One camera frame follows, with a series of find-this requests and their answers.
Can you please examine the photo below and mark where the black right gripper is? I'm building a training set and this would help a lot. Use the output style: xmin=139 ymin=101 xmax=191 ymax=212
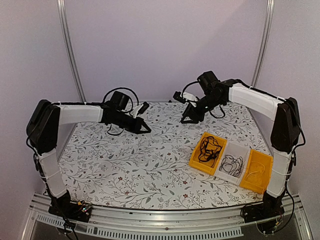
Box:
xmin=180 ymin=93 xmax=223 ymax=124

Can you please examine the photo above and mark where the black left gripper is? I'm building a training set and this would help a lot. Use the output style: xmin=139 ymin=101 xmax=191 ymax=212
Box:
xmin=114 ymin=111 xmax=152 ymax=135

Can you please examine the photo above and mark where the thick black cable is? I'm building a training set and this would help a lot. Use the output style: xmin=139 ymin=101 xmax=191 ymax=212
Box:
xmin=197 ymin=136 xmax=223 ymax=163

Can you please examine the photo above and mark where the thin black cable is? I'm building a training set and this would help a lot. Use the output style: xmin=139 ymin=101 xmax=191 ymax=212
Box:
xmin=199 ymin=137 xmax=223 ymax=169

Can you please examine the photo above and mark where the dark blue thin cable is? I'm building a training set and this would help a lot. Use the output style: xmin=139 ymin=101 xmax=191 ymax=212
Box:
xmin=219 ymin=154 xmax=245 ymax=178

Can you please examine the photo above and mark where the white thin cable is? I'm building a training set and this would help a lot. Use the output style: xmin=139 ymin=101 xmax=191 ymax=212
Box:
xmin=244 ymin=161 xmax=268 ymax=181

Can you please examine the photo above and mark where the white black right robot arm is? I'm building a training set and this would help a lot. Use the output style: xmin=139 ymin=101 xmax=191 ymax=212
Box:
xmin=174 ymin=71 xmax=305 ymax=222

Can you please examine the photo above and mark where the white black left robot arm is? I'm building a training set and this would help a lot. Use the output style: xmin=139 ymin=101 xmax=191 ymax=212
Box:
xmin=26 ymin=88 xmax=151 ymax=222

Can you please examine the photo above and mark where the floral patterned table cloth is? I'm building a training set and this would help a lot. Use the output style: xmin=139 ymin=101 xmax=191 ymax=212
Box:
xmin=59 ymin=102 xmax=270 ymax=210

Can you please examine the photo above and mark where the yellow bin nearest centre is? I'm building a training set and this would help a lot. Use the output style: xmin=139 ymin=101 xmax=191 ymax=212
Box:
xmin=189 ymin=132 xmax=227 ymax=176

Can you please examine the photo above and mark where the yellow bin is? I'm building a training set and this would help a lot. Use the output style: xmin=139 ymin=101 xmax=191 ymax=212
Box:
xmin=189 ymin=132 xmax=227 ymax=176
xmin=239 ymin=149 xmax=273 ymax=195

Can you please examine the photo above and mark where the translucent white bin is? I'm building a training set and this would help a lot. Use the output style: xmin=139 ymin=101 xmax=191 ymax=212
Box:
xmin=214 ymin=141 xmax=250 ymax=186

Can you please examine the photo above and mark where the yellow bin far right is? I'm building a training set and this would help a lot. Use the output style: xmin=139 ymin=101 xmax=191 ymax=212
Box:
xmin=239 ymin=149 xmax=273 ymax=195

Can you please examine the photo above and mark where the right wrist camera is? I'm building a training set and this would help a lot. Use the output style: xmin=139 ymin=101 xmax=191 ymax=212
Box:
xmin=173 ymin=91 xmax=199 ymax=104

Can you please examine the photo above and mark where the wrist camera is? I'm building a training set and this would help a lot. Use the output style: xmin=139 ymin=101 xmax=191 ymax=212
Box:
xmin=131 ymin=101 xmax=150 ymax=119
xmin=173 ymin=91 xmax=199 ymax=104

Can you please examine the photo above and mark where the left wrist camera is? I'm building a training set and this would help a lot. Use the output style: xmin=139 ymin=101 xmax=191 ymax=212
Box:
xmin=131 ymin=101 xmax=150 ymax=119

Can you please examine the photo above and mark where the aluminium front rail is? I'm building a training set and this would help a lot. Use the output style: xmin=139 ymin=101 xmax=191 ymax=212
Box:
xmin=21 ymin=192 xmax=313 ymax=240

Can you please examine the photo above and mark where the right aluminium frame post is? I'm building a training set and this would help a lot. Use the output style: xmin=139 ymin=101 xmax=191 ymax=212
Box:
xmin=251 ymin=0 xmax=275 ymax=87

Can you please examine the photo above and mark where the aluminium frame post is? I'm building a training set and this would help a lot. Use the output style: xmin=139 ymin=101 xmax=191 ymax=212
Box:
xmin=251 ymin=0 xmax=275 ymax=87
xmin=56 ymin=0 xmax=87 ymax=103

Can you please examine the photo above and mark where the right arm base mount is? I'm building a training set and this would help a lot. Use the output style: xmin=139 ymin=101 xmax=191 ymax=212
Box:
xmin=240 ymin=202 xmax=295 ymax=236

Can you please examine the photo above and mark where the left aluminium frame post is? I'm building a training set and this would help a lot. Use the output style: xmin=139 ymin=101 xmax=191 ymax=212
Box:
xmin=56 ymin=0 xmax=87 ymax=103

